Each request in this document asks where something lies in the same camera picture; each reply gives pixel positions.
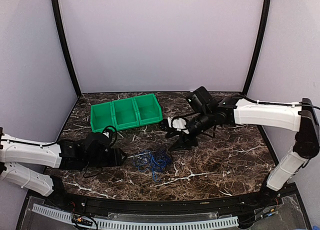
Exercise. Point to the black frame post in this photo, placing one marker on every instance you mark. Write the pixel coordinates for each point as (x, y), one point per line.
(257, 46)
(64, 47)

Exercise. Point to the left green plastic bin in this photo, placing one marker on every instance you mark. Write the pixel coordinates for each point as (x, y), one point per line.
(101, 116)

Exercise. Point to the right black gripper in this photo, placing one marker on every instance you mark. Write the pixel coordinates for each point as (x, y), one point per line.
(184, 141)

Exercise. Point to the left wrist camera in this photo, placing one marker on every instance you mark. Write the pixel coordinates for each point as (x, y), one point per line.
(107, 138)

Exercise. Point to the right black frame post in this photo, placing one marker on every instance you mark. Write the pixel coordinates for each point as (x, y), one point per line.
(257, 46)

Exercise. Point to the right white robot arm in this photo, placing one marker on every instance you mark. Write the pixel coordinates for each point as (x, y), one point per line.
(298, 117)

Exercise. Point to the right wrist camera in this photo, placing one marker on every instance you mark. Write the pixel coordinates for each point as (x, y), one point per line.
(200, 98)

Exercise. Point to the right green plastic bin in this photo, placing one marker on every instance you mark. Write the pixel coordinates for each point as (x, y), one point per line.
(148, 109)

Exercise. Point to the left black frame post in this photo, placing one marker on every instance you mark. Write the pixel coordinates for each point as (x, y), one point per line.
(64, 47)

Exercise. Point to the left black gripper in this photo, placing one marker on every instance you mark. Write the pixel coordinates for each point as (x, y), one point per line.
(115, 159)

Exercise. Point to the white slotted cable duct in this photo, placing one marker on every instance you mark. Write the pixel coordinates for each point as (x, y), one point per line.
(125, 222)

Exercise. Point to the black front rail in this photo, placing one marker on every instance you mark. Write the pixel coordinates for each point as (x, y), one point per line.
(240, 205)

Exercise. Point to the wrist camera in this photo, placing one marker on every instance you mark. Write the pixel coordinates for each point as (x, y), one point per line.
(107, 138)
(200, 98)

